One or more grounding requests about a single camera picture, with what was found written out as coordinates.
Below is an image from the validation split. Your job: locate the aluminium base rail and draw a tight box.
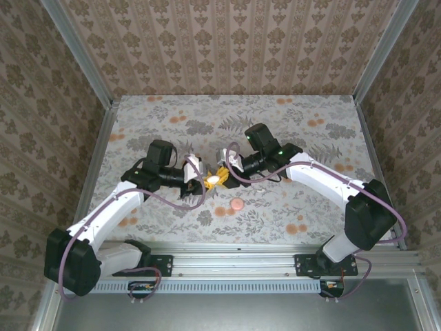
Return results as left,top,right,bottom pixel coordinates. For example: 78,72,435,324
99,241,420,279

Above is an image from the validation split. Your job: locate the grey metal sheet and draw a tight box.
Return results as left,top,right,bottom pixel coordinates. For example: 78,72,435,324
51,292,424,331

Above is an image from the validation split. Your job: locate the aluminium frame post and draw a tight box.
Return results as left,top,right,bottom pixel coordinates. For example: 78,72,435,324
40,0,114,108
353,0,420,103

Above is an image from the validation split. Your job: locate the grey slotted cable duct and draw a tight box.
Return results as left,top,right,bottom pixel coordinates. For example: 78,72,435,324
92,279,323,294

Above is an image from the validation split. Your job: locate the small black controller board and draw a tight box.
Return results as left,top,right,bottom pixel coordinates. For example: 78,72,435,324
319,279,345,299
127,281,156,300

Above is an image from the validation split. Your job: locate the aluminium table side rail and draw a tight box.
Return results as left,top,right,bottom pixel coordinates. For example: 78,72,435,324
353,96,408,251
72,98,121,230

